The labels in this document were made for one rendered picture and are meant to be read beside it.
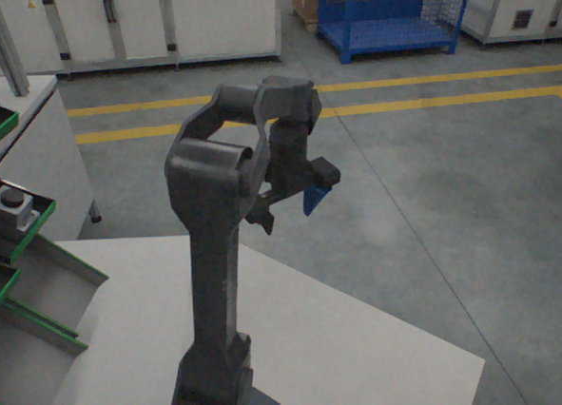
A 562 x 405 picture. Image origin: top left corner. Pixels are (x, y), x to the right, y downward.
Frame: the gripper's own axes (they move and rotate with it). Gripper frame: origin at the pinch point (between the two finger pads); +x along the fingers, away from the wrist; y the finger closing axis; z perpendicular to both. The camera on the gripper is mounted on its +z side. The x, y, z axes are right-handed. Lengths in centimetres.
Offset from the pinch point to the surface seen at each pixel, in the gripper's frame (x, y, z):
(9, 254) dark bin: -4.2, 41.4, 12.3
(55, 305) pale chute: 12.8, 40.3, 14.4
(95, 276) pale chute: 13.5, 32.3, 17.6
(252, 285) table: 30.7, 2.8, 9.8
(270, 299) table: 30.5, 1.6, 3.9
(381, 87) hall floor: 135, -243, 193
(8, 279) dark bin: -4.5, 42.5, 7.1
